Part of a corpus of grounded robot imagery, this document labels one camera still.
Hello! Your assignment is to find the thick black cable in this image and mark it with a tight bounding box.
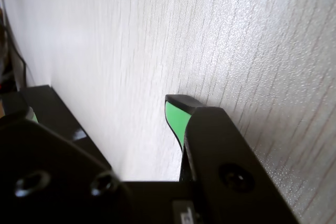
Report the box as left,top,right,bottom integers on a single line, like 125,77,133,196
0,0,29,90

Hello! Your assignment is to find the black cardboard box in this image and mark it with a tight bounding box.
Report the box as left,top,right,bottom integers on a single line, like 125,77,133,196
0,84,113,172

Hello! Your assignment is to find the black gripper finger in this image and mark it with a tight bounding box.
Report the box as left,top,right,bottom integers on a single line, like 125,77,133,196
164,94,300,224
0,105,137,224

